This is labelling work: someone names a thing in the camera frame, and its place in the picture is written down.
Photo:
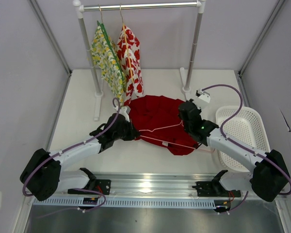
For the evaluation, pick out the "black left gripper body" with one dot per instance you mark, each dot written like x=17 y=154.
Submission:
x=126 y=133

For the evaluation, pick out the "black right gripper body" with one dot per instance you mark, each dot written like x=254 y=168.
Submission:
x=199 y=108

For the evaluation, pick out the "pink wire hanger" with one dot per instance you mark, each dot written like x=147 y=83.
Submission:
x=179 y=142

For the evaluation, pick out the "red skirt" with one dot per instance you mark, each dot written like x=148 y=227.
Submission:
x=157 y=121

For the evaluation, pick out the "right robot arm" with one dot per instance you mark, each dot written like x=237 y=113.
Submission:
x=267 y=173

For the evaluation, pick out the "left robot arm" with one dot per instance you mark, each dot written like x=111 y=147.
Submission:
x=45 y=173

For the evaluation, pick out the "yellow hanger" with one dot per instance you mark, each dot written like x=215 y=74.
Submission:
x=126 y=43

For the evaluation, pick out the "green hanger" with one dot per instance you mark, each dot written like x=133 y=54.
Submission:
x=103 y=53

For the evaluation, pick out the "red floral print garment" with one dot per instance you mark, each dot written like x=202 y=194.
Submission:
x=134 y=85

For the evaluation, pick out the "white perforated basket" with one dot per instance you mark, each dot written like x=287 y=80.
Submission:
x=246 y=126

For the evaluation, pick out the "lemon print garment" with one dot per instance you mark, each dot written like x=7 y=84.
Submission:
x=116 y=86

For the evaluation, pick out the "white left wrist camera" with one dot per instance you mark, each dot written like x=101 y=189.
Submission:
x=125 y=110

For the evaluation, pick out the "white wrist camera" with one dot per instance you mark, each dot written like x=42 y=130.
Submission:
x=202 y=99
x=125 y=110

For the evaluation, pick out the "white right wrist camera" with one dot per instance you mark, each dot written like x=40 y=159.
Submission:
x=202 y=99

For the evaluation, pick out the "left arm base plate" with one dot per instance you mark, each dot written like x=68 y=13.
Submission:
x=101 y=185

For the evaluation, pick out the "perforated cable tray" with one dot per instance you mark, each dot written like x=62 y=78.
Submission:
x=129 y=202

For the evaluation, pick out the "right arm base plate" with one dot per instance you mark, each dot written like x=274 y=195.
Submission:
x=206 y=188

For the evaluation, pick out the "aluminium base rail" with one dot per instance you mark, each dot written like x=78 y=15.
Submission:
x=148 y=184

